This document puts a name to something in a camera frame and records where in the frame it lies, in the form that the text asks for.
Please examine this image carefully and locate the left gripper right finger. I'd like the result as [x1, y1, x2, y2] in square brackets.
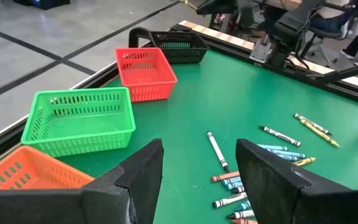
[235, 138, 358, 224]

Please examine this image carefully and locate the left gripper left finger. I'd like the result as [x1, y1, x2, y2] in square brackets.
[0, 138, 165, 224]

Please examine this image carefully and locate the blue crayon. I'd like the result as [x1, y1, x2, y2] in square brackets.
[234, 200, 252, 212]
[277, 154, 301, 162]
[257, 144, 289, 152]
[224, 182, 244, 191]
[221, 176, 242, 186]
[265, 148, 306, 159]

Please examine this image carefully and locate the yellow crayon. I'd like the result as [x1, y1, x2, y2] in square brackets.
[293, 157, 317, 167]
[299, 119, 341, 148]

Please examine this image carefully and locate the green plastic basket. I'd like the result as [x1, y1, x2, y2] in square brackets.
[20, 86, 137, 158]

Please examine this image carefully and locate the orange plastic basket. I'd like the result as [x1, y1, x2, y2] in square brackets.
[0, 145, 96, 191]

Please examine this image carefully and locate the red plastic basket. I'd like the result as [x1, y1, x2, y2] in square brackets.
[114, 47, 178, 103]

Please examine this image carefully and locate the black plastic basket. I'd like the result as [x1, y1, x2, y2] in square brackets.
[149, 30, 210, 65]

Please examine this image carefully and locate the wooden table side board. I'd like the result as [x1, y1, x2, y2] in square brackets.
[178, 19, 358, 94]

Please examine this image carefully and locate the black aluminium table frame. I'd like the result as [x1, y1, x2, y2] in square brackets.
[0, 21, 358, 169]

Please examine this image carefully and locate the silver metal bracket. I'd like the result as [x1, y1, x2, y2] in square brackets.
[249, 39, 273, 63]

